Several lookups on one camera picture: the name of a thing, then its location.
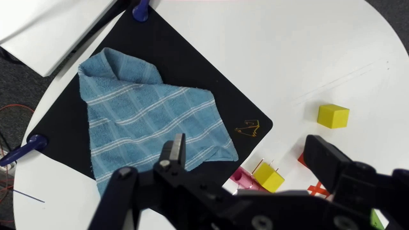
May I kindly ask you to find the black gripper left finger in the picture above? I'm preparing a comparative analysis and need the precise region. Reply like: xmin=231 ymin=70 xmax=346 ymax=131
xmin=87 ymin=131 xmax=202 ymax=230

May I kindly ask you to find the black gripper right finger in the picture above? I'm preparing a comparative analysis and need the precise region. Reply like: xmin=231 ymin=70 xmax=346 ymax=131
xmin=303 ymin=132 xmax=409 ymax=230

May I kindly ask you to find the blue checked kitchen towel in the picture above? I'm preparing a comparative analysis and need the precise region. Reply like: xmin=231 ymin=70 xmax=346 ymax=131
xmin=77 ymin=46 xmax=241 ymax=196

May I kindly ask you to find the yellow cube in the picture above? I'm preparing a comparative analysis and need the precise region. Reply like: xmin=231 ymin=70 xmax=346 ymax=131
xmin=252 ymin=159 xmax=287 ymax=194
xmin=316 ymin=102 xmax=352 ymax=130

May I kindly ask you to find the green cube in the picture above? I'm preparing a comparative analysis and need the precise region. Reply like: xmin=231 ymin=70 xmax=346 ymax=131
xmin=370 ymin=208 xmax=392 ymax=230

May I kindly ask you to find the yellow-green block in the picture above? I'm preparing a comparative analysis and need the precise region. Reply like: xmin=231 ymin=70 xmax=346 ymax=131
xmin=229 ymin=166 xmax=266 ymax=192

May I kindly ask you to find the black mat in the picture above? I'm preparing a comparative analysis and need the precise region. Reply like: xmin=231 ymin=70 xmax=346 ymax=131
xmin=26 ymin=3 xmax=274 ymax=180

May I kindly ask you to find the blue clamp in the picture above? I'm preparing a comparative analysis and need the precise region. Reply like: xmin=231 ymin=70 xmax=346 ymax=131
xmin=131 ymin=0 xmax=153 ymax=23
xmin=0 ymin=132 xmax=49 ymax=167

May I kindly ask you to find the white robot mounting platform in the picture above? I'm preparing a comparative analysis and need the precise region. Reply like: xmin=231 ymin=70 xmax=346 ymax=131
xmin=0 ymin=0 xmax=119 ymax=79

